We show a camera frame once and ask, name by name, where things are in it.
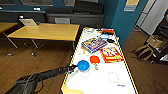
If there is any red board game box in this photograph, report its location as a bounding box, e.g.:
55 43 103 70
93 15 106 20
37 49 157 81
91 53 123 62
99 46 125 64

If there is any yellow air hockey table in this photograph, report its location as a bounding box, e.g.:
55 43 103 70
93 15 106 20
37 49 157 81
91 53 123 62
59 26 139 94

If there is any tan cardboard box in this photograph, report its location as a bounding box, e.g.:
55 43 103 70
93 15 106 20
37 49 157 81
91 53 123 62
145 34 166 50

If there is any blue bowl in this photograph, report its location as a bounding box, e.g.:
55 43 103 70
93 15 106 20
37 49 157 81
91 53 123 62
77 59 91 73

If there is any interior glass window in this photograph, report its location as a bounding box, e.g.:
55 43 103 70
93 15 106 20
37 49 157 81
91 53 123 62
0 0 16 6
19 0 54 7
63 0 76 7

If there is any long wooden table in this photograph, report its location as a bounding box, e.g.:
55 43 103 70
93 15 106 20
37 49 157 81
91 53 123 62
0 21 19 49
7 23 81 57

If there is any small black item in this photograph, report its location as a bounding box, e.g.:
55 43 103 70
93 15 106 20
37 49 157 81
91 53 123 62
106 37 117 45

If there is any brown backpack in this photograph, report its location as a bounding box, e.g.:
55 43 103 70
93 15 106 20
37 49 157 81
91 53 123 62
133 44 155 62

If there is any yellow framed wall poster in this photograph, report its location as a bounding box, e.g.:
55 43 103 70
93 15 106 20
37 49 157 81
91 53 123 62
123 0 141 13

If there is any white round dish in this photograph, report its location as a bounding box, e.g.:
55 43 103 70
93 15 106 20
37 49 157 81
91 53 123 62
82 28 96 36

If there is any small red black box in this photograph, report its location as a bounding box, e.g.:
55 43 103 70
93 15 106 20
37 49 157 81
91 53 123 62
100 28 115 35

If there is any black sofa section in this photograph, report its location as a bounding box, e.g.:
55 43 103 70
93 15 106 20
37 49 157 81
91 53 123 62
73 0 104 15

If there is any small white ledge device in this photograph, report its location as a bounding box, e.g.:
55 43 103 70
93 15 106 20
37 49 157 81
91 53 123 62
32 7 43 12

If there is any small blue white item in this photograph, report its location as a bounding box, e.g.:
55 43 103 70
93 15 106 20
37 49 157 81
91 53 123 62
99 33 110 40

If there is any grey rectangular cushion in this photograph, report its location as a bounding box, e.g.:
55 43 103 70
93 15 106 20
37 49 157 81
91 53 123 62
54 17 72 25

